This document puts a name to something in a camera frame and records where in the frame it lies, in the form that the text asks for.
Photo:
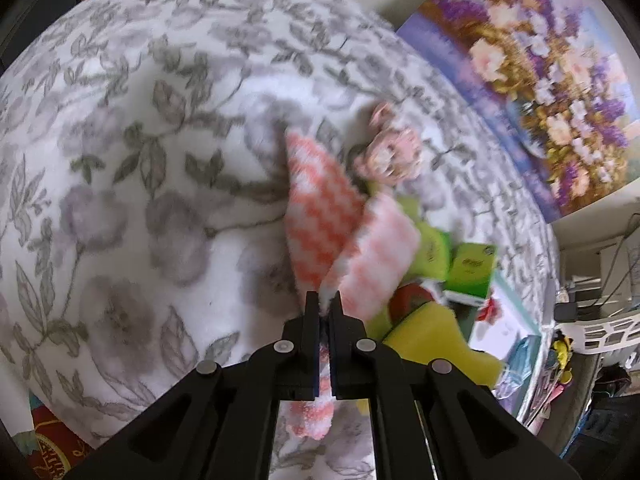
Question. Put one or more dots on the floral painting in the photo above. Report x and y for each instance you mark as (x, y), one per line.
(525, 60)

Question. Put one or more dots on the grey floral blanket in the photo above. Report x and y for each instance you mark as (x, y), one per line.
(150, 110)

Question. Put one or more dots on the pink white checked towel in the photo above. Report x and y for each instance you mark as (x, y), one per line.
(320, 210)

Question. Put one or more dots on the lime green box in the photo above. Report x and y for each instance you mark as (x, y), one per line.
(432, 252)

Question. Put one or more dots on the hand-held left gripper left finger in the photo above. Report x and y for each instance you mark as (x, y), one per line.
(300, 360)

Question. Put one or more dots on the yellow black toy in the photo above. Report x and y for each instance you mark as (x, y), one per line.
(562, 355)

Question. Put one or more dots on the green white box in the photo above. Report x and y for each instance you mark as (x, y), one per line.
(470, 270)

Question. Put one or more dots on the yellow sponge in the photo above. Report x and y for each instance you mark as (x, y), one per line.
(440, 340)

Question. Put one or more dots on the white lattice plastic basket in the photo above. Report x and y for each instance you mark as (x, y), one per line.
(600, 330)

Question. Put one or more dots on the pink scrunchie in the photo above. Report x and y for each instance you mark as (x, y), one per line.
(392, 155)

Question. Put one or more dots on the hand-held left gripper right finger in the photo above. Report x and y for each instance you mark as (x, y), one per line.
(347, 360)

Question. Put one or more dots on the blue face mask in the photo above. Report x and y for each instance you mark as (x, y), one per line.
(522, 360)

